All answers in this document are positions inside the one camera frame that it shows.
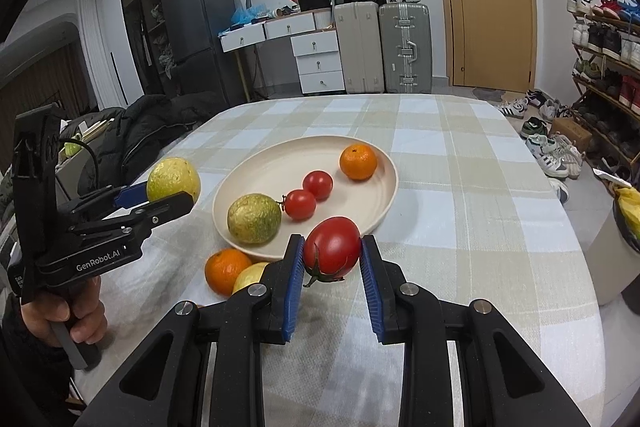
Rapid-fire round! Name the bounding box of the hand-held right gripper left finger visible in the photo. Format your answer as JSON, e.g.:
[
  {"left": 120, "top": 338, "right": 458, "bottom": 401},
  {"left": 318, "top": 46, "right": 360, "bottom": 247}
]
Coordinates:
[{"left": 75, "top": 234, "right": 306, "bottom": 427}]

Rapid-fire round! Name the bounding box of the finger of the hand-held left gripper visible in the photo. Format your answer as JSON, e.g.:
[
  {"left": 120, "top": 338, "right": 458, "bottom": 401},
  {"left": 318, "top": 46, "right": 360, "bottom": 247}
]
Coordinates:
[
  {"left": 75, "top": 192, "right": 195, "bottom": 240},
  {"left": 70, "top": 184, "right": 151, "bottom": 220}
]

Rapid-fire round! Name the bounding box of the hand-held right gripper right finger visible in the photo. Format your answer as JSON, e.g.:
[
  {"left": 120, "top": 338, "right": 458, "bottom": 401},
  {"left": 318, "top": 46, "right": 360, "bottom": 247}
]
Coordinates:
[{"left": 360, "top": 234, "right": 593, "bottom": 427}]

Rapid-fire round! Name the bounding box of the red tomato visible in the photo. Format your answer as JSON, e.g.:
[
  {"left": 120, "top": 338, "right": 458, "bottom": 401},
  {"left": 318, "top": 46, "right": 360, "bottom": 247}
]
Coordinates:
[
  {"left": 302, "top": 170, "right": 334, "bottom": 201},
  {"left": 302, "top": 216, "right": 362, "bottom": 288},
  {"left": 282, "top": 189, "right": 317, "bottom": 222}
]

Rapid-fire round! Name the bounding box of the orange mandarin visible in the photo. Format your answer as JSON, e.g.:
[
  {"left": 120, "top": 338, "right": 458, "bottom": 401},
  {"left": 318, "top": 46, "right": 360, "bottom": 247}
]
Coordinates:
[
  {"left": 205, "top": 248, "right": 253, "bottom": 297},
  {"left": 339, "top": 143, "right": 378, "bottom": 181}
]

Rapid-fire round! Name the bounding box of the green yellow wrinkled fruit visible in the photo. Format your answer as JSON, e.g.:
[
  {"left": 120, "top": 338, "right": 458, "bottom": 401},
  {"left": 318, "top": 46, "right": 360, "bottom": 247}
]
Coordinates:
[{"left": 227, "top": 193, "right": 283, "bottom": 245}]

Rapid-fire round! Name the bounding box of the cream plate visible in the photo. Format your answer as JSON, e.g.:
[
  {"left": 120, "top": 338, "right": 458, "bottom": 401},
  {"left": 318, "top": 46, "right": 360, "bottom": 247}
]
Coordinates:
[{"left": 212, "top": 135, "right": 399, "bottom": 263}]

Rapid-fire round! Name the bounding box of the person's left forearm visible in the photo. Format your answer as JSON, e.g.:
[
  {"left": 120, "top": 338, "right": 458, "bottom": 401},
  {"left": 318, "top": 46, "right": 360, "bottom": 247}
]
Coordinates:
[{"left": 0, "top": 307, "right": 76, "bottom": 427}]

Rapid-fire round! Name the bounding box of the person's left hand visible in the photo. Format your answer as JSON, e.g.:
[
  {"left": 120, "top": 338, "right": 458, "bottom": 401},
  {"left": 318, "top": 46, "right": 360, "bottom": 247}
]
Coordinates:
[{"left": 20, "top": 274, "right": 109, "bottom": 348}]

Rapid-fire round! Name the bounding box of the black jacket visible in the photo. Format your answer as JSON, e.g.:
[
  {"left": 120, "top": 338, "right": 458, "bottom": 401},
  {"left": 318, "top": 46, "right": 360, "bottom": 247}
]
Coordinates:
[{"left": 77, "top": 92, "right": 233, "bottom": 195}]

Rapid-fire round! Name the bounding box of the brown curtain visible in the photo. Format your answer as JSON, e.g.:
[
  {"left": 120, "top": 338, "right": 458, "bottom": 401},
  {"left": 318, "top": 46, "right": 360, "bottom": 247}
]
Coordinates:
[{"left": 0, "top": 47, "right": 96, "bottom": 148}]

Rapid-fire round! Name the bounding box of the checked beige tablecloth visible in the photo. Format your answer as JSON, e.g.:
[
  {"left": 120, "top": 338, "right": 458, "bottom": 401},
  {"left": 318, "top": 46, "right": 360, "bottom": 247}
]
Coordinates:
[{"left": 75, "top": 94, "right": 607, "bottom": 427}]

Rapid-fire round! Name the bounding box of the white curtain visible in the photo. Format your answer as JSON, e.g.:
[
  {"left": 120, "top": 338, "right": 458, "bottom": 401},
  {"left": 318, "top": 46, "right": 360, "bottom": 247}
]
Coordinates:
[{"left": 75, "top": 0, "right": 126, "bottom": 108}]

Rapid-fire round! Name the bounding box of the dark grey refrigerator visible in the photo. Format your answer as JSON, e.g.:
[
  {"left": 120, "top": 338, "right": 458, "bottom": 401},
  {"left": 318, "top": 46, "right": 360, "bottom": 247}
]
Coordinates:
[{"left": 160, "top": 0, "right": 246, "bottom": 108}]

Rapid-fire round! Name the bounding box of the blue plastic bag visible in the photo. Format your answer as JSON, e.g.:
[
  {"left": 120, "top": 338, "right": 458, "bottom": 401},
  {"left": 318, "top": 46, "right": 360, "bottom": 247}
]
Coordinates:
[{"left": 230, "top": 4, "right": 268, "bottom": 28}]

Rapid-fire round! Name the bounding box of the pile of white sneakers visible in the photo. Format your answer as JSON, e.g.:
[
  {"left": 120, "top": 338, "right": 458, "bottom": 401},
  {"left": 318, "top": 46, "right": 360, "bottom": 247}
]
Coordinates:
[{"left": 495, "top": 88, "right": 586, "bottom": 205}]

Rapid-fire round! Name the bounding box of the white drawer desk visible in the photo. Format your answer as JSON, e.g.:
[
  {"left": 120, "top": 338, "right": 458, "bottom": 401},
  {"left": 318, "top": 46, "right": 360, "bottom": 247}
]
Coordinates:
[{"left": 219, "top": 9, "right": 346, "bottom": 100}]

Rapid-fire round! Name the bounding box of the beige suitcase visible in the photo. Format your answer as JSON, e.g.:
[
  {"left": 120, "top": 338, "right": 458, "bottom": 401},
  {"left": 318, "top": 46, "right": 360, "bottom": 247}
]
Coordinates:
[{"left": 332, "top": 1, "right": 386, "bottom": 95}]

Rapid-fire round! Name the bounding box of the silver suitcase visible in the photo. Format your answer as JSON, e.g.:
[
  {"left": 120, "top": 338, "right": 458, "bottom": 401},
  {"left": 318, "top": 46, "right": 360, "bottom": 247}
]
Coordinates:
[{"left": 378, "top": 3, "right": 433, "bottom": 94}]

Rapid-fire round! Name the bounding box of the brown cardboard box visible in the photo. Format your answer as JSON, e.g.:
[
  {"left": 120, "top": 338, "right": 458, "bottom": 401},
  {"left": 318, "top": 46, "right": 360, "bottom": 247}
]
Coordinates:
[{"left": 550, "top": 117, "right": 593, "bottom": 150}]

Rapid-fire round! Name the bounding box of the yellow bag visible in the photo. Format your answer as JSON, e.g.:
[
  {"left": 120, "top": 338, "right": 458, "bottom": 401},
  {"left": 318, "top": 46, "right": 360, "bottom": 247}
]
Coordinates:
[{"left": 614, "top": 187, "right": 640, "bottom": 238}]

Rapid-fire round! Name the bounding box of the wooden door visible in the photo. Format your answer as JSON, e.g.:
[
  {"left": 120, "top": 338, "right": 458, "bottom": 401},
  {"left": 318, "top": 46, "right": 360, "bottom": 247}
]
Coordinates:
[{"left": 426, "top": 0, "right": 538, "bottom": 95}]

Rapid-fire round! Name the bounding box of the wooden shoe rack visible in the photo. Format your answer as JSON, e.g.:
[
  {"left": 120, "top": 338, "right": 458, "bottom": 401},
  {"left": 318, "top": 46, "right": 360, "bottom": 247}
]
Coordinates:
[{"left": 570, "top": 9, "right": 640, "bottom": 168}]

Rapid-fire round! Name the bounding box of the assorted shoes group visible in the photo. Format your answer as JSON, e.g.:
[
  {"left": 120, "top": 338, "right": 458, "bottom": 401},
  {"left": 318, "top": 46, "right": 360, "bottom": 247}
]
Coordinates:
[{"left": 566, "top": 0, "right": 640, "bottom": 118}]

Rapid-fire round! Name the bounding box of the black cable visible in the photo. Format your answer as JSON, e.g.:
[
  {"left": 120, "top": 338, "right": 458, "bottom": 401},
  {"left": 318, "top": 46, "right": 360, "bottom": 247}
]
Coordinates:
[{"left": 60, "top": 139, "right": 101, "bottom": 195}]

